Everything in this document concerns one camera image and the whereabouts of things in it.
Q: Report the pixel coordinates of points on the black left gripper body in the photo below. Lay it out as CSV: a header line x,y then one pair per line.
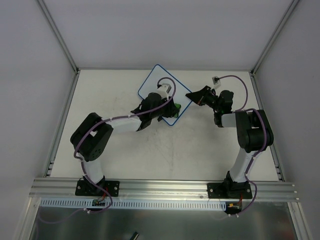
x,y
167,109

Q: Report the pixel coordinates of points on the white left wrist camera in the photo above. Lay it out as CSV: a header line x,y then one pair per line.
x,y
163,90

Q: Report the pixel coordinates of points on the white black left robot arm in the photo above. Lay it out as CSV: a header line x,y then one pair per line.
x,y
91,137

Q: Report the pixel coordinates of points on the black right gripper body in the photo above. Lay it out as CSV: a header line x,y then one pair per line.
x,y
204,96

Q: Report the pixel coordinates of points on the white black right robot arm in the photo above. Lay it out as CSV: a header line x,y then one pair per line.
x,y
253,131

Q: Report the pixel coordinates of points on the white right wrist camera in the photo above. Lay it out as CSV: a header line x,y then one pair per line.
x,y
216,82

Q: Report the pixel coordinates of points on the aluminium right frame post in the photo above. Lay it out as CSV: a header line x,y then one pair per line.
x,y
275,35

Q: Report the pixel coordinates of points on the aluminium left frame post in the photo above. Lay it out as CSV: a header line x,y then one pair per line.
x,y
57,34

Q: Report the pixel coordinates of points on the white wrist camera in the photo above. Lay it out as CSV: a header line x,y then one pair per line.
x,y
216,82
163,90

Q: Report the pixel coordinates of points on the blue framed whiteboard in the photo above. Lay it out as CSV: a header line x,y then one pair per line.
x,y
150,85

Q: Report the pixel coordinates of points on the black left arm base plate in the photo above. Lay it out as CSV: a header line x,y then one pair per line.
x,y
84,188

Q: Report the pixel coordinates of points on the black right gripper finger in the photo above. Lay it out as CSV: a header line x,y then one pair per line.
x,y
203,94
203,103

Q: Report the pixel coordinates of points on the aluminium frame post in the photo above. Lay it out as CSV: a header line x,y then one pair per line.
x,y
57,34
275,35

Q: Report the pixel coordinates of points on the aluminium front rail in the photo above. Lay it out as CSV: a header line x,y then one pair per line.
x,y
178,190

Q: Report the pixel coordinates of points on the white slotted cable duct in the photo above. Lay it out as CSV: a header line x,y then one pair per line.
x,y
133,204

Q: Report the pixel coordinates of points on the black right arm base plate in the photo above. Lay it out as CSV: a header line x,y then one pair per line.
x,y
222,190

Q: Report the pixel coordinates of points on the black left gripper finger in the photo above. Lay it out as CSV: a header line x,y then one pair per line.
x,y
144,124
170,109

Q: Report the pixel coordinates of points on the green bone shaped eraser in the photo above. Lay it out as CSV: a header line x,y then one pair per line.
x,y
177,108

